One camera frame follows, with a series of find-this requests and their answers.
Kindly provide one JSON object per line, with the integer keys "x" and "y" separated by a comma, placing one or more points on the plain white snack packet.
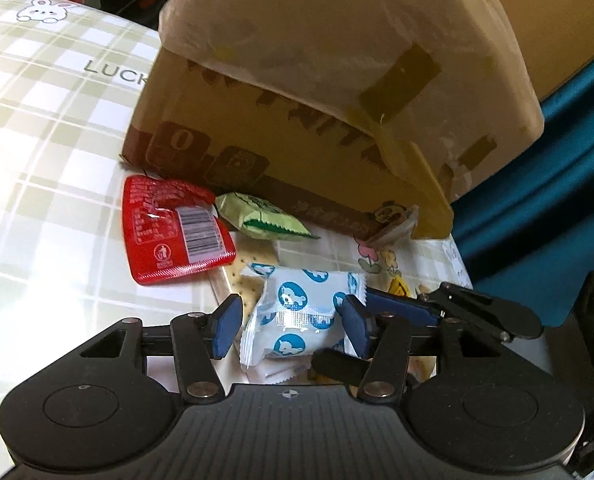
{"x": 282, "y": 372}

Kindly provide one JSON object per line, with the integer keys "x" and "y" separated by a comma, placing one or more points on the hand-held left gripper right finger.
{"x": 354, "y": 325}

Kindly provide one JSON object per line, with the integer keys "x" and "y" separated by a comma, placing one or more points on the checked tablecloth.
{"x": 52, "y": 160}

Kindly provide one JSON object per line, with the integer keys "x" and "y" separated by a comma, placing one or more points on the green snack packet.
{"x": 257, "y": 215}

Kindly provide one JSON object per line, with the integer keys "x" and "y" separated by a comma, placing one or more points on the red snack packet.
{"x": 152, "y": 240}

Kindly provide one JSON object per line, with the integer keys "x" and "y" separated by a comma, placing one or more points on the yellow snack packet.
{"x": 401, "y": 287}

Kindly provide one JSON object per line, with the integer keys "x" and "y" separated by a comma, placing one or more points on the clear cracker packet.
{"x": 247, "y": 290}

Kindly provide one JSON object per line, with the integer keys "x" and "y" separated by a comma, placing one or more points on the brown cardboard box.
{"x": 277, "y": 160}

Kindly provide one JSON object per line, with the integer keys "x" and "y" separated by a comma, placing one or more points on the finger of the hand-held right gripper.
{"x": 402, "y": 305}
{"x": 334, "y": 362}

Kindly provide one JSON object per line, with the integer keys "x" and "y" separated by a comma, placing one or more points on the teal curtain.
{"x": 527, "y": 210}

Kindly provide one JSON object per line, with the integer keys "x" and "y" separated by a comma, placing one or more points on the white and blue snack packet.
{"x": 297, "y": 310}

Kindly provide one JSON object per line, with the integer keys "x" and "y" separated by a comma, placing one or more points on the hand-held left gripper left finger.
{"x": 224, "y": 325}

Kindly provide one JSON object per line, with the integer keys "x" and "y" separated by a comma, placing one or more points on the wooden board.
{"x": 552, "y": 10}

